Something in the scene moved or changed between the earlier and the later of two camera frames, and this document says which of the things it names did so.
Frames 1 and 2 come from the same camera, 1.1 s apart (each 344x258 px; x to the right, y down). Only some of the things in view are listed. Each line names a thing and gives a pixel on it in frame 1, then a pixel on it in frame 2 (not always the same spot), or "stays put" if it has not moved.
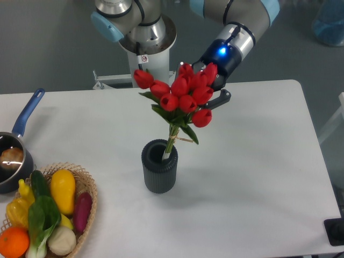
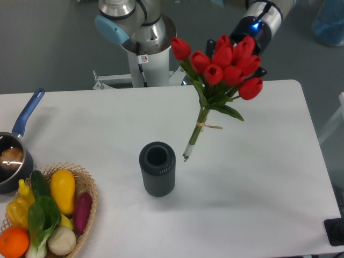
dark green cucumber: (40, 184) stays put
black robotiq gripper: (227, 59) → (248, 26)
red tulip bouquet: (180, 103) → (229, 70)
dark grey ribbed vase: (159, 176) stays put
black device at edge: (335, 228) stays put
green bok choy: (44, 216) stays put
